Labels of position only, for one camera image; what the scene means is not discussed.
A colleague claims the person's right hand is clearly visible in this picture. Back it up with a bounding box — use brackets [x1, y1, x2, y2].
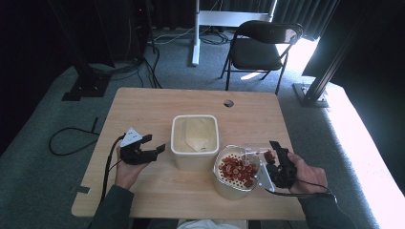
[286, 152, 329, 195]

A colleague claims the white floor cable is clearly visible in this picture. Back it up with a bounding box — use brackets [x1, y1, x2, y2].
[149, 27, 196, 46]

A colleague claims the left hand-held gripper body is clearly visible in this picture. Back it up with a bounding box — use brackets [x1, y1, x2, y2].
[118, 127, 158, 166]

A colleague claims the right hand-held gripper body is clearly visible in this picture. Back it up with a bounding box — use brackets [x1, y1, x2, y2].
[254, 154, 298, 193]

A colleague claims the white strainer bowl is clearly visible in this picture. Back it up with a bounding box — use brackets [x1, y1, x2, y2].
[212, 144, 264, 200]

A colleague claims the black folding chair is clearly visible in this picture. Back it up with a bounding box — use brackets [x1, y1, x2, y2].
[219, 19, 305, 95]

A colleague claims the black floor cable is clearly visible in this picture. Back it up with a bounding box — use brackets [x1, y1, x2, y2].
[48, 116, 101, 156]

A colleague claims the white square container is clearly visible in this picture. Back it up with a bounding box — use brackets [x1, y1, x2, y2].
[170, 114, 221, 171]

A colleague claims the grey tape strip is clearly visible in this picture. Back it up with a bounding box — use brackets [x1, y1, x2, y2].
[70, 185, 91, 195]

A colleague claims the right hand-held gripper cable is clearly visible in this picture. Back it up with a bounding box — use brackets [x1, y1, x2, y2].
[266, 179, 338, 203]

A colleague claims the black metal stand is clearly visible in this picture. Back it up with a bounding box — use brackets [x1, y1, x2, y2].
[47, 0, 112, 102]
[291, 0, 380, 109]

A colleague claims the clear plastic bag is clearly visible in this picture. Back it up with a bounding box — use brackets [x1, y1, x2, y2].
[175, 116, 218, 153]

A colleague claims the dark curtain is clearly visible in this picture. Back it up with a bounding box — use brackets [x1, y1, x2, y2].
[273, 0, 339, 41]

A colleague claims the pile of red ring pieces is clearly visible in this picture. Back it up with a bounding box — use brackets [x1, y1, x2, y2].
[218, 156, 258, 188]

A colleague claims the white desk frame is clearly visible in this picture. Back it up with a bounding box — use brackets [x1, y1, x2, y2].
[191, 0, 278, 67]

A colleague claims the dark computer tower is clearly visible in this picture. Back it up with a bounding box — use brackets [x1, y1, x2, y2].
[95, 0, 151, 61]

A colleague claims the person's white clothing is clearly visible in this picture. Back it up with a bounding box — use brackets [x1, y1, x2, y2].
[176, 219, 247, 229]

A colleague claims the person's left hand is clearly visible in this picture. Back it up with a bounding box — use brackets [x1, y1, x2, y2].
[114, 146, 151, 191]

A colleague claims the left hand-held gripper cable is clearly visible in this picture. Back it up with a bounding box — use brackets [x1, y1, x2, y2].
[98, 134, 127, 204]

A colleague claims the hand-held gripper cable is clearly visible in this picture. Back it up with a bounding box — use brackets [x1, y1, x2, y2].
[266, 179, 338, 203]
[98, 134, 127, 204]

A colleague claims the bundle of black floor cables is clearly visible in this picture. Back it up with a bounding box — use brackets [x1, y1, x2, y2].
[89, 44, 163, 90]

